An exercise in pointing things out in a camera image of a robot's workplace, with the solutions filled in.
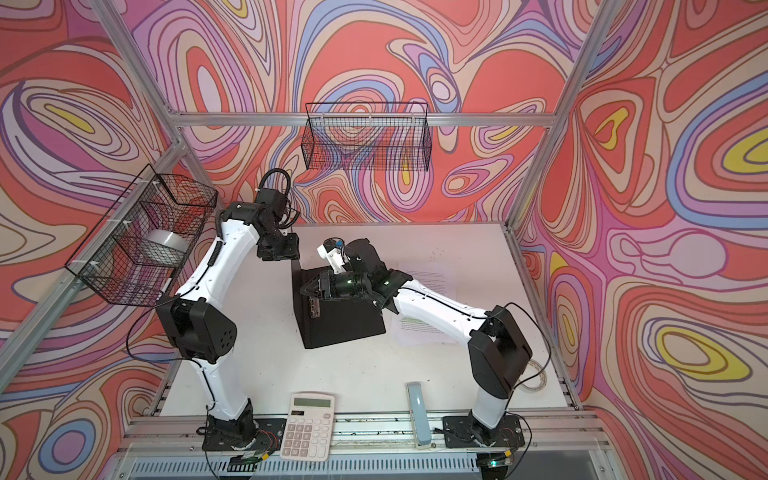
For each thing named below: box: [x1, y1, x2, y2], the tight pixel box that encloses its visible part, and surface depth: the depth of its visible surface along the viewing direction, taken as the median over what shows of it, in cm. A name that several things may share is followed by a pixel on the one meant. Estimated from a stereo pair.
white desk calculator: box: [280, 393, 335, 462], surface depth 75 cm
